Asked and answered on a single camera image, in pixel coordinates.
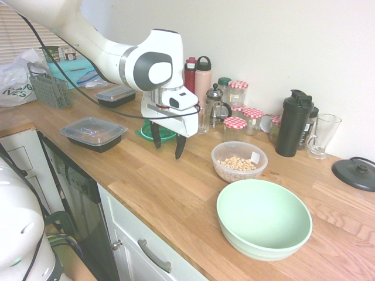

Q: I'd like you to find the green yogurt cup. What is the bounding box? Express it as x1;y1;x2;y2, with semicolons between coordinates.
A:
40;46;61;63

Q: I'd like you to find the pink water bottle black cap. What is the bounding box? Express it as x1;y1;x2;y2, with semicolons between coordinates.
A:
195;56;212;104

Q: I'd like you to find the white kitchen cabinet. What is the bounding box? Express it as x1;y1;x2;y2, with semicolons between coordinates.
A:
98;184;207;281

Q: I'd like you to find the black takeout container clear lid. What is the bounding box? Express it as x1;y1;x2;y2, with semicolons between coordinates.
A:
60;116;129;153
93;85;138;109

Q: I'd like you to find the dark labelled bottle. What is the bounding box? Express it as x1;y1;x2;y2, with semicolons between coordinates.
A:
297;107;319;151

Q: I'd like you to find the mint green bowl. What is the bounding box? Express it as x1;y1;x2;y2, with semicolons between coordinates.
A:
216;179;313;262

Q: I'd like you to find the clear food container with cereal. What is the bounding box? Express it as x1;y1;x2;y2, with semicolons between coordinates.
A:
211;140;269;184

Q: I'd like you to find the brown yogurt cup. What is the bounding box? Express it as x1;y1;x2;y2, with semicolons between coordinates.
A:
60;46;79;61

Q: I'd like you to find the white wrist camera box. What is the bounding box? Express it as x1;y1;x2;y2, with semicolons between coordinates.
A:
159;87;199;112

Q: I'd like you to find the tall glass mug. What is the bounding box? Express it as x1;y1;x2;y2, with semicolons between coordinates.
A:
306;113;343;160

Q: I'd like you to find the black shaker bottle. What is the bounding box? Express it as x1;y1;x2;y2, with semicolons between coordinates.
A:
275;89;313;157

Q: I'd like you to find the clear zip bag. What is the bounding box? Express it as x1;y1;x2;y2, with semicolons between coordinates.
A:
76;70;111;90

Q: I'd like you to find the window blind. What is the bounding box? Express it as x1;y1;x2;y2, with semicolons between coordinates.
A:
0;5;64;66

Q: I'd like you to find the green round container lid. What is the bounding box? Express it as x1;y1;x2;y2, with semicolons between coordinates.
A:
134;121;178;143

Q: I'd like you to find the black dishwasher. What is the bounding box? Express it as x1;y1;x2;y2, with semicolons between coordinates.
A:
37;131;121;281

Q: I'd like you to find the glass jar green lid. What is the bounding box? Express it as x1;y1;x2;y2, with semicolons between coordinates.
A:
217;77;232;103

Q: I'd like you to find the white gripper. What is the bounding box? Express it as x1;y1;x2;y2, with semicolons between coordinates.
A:
141;93;200;160

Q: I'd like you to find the metal drawer handle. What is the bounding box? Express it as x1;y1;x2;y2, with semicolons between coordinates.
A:
137;239;172;274

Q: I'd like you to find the tall jar red gingham lid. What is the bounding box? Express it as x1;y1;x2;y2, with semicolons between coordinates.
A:
227;80;250;108

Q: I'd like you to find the black kettle base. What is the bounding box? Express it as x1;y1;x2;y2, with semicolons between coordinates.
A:
331;157;375;193

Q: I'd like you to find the white plastic shopping bag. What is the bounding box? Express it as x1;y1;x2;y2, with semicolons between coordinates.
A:
0;48;49;108

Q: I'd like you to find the wide jar red gingham lid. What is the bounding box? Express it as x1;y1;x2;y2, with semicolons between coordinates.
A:
223;116;248;142

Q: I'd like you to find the red water bottle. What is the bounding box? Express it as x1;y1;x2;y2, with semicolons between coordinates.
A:
183;57;197;94

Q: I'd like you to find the glass French press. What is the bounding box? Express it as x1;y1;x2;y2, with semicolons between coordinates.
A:
206;83;233;129

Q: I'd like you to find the white round lid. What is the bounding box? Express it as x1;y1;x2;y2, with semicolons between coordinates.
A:
260;114;273;133

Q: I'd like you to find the grey cutlery basket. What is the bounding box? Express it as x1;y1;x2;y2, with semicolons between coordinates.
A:
26;61;74;110

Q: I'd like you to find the teal box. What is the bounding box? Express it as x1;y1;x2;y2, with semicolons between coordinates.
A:
46;56;99;88

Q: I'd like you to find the black kettle base cord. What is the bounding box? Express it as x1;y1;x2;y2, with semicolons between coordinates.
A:
350;156;375;165

